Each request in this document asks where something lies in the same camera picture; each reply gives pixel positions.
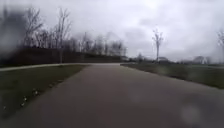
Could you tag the lone bare tree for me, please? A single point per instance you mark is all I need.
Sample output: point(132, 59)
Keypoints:
point(157, 43)

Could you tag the dark hedge bank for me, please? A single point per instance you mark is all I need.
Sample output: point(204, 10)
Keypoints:
point(56, 56)

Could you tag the thin bare tree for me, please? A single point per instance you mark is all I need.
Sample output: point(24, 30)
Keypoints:
point(61, 33)

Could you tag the grass area beside path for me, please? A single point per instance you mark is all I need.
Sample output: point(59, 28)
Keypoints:
point(26, 81)

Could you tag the distant buildings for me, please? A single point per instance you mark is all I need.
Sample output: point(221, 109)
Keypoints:
point(186, 60)

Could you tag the row of bare trees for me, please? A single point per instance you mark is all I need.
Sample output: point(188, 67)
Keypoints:
point(86, 45)

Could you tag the grass verge with slope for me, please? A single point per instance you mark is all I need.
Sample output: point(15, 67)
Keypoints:
point(186, 72)

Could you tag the grey asphalt path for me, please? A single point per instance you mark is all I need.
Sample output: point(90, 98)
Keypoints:
point(110, 100)

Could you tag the pale concrete path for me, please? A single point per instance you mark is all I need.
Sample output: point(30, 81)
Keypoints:
point(36, 66)

